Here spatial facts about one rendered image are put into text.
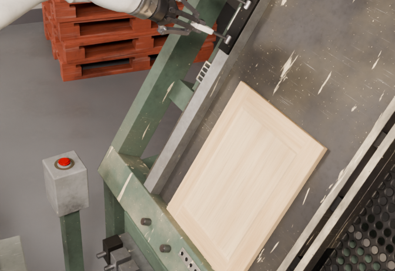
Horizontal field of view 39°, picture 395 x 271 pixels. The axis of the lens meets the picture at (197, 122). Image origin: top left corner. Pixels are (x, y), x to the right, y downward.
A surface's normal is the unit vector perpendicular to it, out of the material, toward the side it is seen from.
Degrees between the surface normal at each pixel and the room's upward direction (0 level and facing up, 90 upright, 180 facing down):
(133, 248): 0
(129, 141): 90
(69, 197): 90
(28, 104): 0
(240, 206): 60
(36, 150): 0
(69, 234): 90
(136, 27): 90
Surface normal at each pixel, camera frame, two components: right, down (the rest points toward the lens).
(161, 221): -0.70, -0.18
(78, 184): 0.52, 0.51
